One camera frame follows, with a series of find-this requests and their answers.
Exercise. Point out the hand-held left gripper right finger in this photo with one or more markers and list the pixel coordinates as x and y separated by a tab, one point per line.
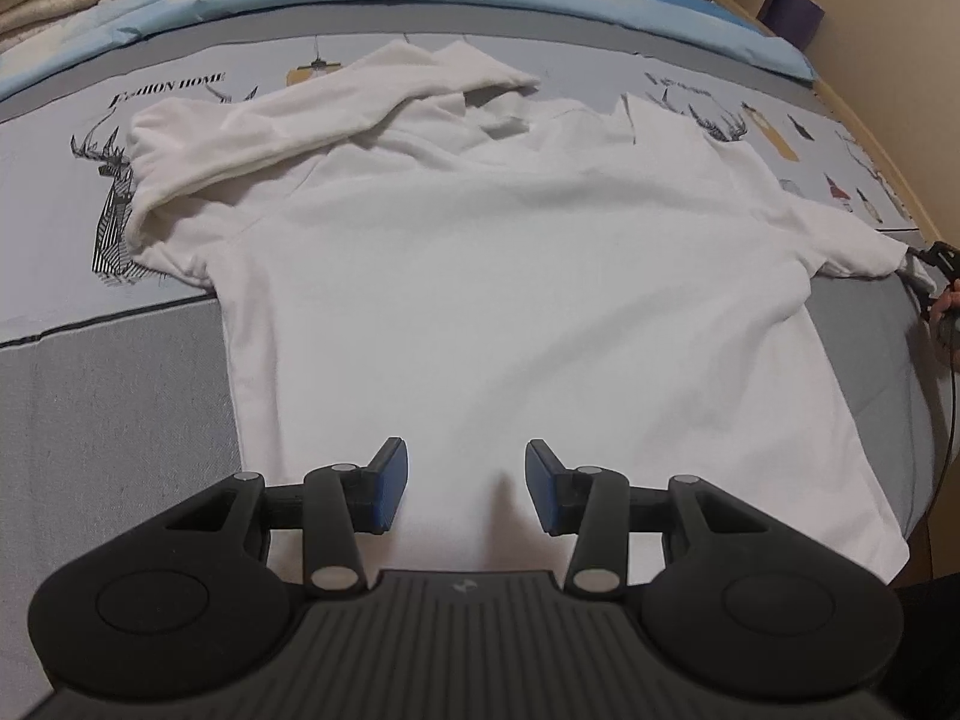
543	487

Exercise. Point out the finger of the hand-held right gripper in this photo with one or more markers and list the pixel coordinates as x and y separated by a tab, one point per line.
939	258

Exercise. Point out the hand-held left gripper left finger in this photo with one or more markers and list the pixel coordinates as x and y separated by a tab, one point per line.
391	486

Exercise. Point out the white t-shirt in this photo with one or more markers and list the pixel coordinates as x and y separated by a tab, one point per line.
487	262

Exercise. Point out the person's right hand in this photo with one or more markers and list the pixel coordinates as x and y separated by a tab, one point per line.
943	306

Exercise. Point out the purple box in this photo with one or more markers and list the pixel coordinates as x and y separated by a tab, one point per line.
789	13

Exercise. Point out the printed bed sheet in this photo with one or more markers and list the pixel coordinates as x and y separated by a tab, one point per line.
82	390

